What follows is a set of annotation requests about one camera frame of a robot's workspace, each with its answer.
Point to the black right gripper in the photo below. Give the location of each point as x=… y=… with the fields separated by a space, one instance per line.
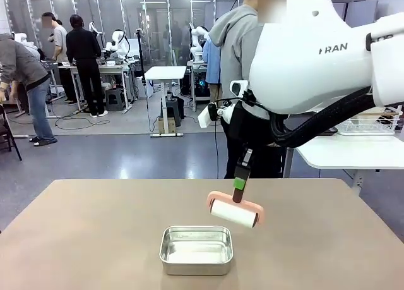
x=241 y=125

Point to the pink lint roller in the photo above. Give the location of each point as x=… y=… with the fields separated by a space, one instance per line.
x=233 y=215

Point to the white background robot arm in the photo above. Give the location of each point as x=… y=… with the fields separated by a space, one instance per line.
x=118 y=43
x=199 y=38

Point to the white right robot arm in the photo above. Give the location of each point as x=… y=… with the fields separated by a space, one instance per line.
x=309 y=56

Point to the stainless steel rectangular container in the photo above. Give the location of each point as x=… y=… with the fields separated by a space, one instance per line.
x=195 y=252

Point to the cardboard box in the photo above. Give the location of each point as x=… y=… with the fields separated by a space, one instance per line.
x=165 y=125

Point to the black stool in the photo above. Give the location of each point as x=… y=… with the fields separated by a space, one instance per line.
x=175 y=110

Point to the white side table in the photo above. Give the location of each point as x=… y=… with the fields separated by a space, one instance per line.
x=347 y=151

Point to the person in blue shirt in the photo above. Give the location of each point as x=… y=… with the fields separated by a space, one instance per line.
x=212 y=62

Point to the white standing desk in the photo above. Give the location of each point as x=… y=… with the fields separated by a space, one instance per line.
x=165 y=72

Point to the dark gray plastic stool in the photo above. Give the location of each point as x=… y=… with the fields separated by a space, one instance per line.
x=113 y=99

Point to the black tripod pole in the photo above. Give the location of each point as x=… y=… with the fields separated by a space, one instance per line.
x=141 y=59

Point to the long white work table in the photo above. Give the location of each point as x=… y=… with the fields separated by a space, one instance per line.
x=107 y=65

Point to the person in black clothes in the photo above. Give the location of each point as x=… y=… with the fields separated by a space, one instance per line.
x=83 y=50

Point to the person in gray t-shirt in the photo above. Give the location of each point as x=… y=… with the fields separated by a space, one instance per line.
x=60 y=40

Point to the black folding chair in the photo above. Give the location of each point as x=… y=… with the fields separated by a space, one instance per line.
x=6 y=135

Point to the bending person in gray hoodie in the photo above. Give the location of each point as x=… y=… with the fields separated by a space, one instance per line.
x=22 y=65

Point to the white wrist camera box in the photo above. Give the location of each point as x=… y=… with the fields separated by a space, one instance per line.
x=205 y=117

